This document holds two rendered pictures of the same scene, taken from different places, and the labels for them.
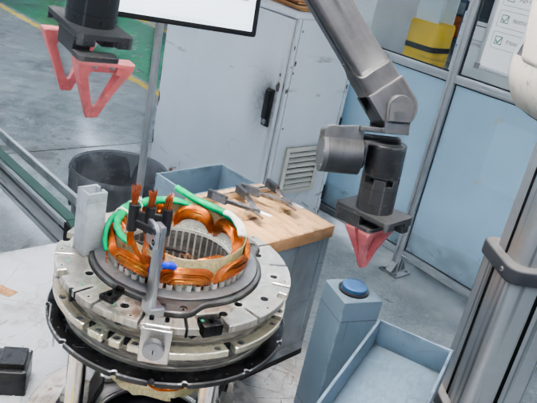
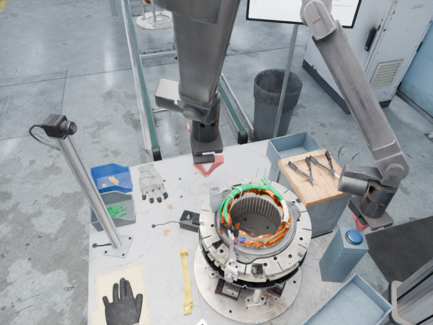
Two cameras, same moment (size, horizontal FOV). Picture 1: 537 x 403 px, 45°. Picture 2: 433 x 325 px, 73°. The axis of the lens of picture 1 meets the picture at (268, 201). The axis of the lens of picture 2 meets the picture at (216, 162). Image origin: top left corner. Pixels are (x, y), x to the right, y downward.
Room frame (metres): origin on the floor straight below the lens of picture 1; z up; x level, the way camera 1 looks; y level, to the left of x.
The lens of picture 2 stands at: (0.33, -0.03, 1.83)
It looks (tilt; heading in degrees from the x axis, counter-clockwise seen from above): 47 degrees down; 31
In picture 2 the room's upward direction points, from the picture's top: straight up
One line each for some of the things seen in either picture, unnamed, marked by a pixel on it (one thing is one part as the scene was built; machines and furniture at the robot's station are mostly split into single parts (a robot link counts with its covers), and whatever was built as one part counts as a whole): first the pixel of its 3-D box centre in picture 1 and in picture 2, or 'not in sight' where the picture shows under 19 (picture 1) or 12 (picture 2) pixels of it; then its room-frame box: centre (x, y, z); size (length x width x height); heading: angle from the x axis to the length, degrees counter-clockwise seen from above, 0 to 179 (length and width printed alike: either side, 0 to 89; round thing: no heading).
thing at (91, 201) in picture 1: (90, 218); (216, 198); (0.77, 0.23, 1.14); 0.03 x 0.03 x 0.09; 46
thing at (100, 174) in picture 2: not in sight; (111, 180); (0.82, 0.80, 0.82); 0.16 x 0.14 x 0.07; 138
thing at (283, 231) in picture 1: (259, 217); (316, 175); (1.08, 0.01, 1.05); 0.20 x 0.19 x 0.02; 49
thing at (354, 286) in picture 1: (354, 286); (354, 236); (0.92, -0.16, 1.04); 0.04 x 0.04 x 0.01
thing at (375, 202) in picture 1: (376, 197); (373, 205); (0.92, -0.16, 1.19); 0.10 x 0.07 x 0.07; 47
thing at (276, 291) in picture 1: (176, 263); (254, 220); (0.79, 0.11, 1.09); 0.32 x 0.32 x 0.01
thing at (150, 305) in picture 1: (158, 269); (232, 247); (0.65, 0.11, 1.15); 0.03 x 0.02 x 0.12; 38
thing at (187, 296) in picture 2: not in sight; (185, 279); (0.63, 0.27, 0.80); 0.22 x 0.04 x 0.03; 40
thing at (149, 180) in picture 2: not in sight; (151, 181); (0.92, 0.65, 0.79); 0.24 x 0.12 x 0.02; 46
